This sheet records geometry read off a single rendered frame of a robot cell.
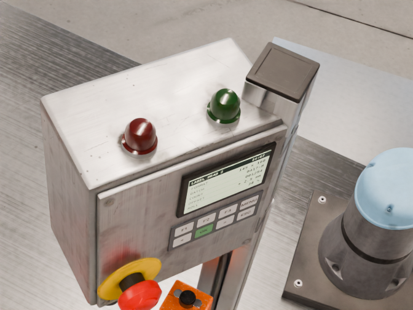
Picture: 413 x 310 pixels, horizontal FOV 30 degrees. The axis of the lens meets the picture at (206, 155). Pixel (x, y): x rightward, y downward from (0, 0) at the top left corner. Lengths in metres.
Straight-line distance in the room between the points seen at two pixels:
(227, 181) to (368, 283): 0.64
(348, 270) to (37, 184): 0.53
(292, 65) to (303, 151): 0.82
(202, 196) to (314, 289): 0.65
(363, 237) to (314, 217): 0.18
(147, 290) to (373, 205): 0.51
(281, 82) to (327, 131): 0.87
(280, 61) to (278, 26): 2.23
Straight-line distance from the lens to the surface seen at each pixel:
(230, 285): 0.83
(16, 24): 1.56
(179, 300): 0.80
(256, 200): 0.67
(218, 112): 0.57
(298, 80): 0.59
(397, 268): 1.23
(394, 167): 1.11
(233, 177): 0.60
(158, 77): 0.60
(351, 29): 2.90
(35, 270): 1.24
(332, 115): 1.48
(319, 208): 1.31
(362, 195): 1.10
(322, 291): 1.24
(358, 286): 1.22
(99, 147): 0.56
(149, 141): 0.54
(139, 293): 0.65
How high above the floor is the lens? 1.92
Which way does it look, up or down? 53 degrees down
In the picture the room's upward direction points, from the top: 11 degrees clockwise
